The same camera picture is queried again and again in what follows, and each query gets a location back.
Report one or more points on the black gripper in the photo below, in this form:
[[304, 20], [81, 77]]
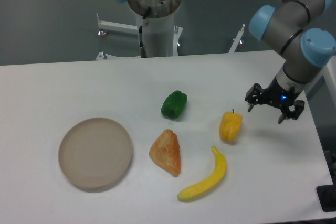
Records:
[[281, 94]]

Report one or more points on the beige round plate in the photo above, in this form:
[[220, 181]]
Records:
[[95, 154]]

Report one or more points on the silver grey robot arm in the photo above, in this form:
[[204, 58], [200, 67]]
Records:
[[305, 52]]

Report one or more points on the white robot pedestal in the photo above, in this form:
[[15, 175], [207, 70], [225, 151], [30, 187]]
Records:
[[157, 34]]

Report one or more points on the black device at table edge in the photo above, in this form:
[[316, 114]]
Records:
[[326, 195]]

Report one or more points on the orange pastry turnover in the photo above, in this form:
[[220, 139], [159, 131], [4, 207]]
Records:
[[165, 152]]

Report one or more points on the yellow bell pepper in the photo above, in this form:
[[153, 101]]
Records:
[[230, 126]]

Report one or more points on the white side table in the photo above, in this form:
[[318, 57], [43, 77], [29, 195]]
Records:
[[326, 75]]

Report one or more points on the yellow banana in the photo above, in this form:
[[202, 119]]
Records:
[[202, 187]]

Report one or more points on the green bell pepper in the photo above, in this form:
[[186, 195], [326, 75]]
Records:
[[174, 105]]

